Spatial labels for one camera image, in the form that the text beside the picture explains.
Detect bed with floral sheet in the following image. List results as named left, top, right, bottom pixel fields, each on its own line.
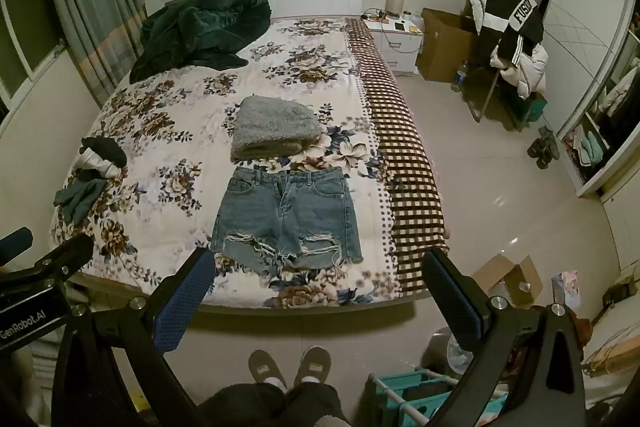
left=49, top=18, right=406, bottom=308

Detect white nightstand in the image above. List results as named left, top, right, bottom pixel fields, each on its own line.
left=362, top=17, right=425, bottom=78

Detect person's dark trouser legs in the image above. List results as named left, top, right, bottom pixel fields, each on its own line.
left=197, top=382, right=351, bottom=427

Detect grey tape roll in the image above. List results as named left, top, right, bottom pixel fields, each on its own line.
left=420, top=327, right=474, bottom=375

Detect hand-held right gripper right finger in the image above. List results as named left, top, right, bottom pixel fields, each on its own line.
left=422, top=249, right=586, bottom=427

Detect window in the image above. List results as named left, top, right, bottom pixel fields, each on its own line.
left=0, top=0, right=67, bottom=110

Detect ripped denim short pants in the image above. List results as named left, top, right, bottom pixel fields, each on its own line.
left=210, top=167, right=363, bottom=278

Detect plastic water bottle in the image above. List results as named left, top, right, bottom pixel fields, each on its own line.
left=451, top=61, right=471, bottom=94

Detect grey green curtain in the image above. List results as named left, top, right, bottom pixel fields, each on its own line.
left=42, top=0, right=151, bottom=105

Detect chair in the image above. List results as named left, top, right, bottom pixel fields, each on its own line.
left=470, top=67, right=531, bottom=124

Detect small open cardboard box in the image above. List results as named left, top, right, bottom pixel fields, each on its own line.
left=472, top=254, right=543, bottom=309

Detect folded grey fluffy cloth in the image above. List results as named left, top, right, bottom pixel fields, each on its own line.
left=230, top=95, right=321, bottom=165

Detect pink and blue carton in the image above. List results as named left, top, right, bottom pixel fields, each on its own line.
left=551, top=272, right=583, bottom=308

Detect brown checked blanket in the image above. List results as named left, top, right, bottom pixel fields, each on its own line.
left=345, top=18, right=451, bottom=298

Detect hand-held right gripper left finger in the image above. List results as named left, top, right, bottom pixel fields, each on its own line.
left=50, top=248, right=217, bottom=427

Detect large cardboard box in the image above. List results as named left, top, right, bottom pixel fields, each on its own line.
left=416, top=8, right=478, bottom=82

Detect teal storage box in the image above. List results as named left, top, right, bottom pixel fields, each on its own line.
left=520, top=92, right=548, bottom=122

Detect person's grey right slipper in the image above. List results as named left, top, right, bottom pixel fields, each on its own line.
left=294, top=346, right=332, bottom=385

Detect person's grey slipper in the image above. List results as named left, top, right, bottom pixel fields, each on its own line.
left=248, top=349, right=287, bottom=390
left=294, top=346, right=332, bottom=385

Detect dark green blanket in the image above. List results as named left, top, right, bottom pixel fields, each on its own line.
left=129, top=0, right=272, bottom=84

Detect white padded jacket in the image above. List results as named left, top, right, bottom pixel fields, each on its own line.
left=467, top=0, right=549, bottom=100

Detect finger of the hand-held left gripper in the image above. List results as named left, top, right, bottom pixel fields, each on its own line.
left=0, top=227, right=34, bottom=266
left=0, top=234, right=96, bottom=294

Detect teal plastic rack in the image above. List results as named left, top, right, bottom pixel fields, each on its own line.
left=369, top=369, right=507, bottom=427

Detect person's grey left slipper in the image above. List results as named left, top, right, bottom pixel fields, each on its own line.
left=248, top=349, right=287, bottom=390

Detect black and white jacket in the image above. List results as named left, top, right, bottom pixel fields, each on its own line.
left=487, top=0, right=545, bottom=68

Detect black and white garment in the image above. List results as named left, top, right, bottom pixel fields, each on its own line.
left=80, top=137, right=128, bottom=180

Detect white wardrobe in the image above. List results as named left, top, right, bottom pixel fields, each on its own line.
left=530, top=0, right=640, bottom=198

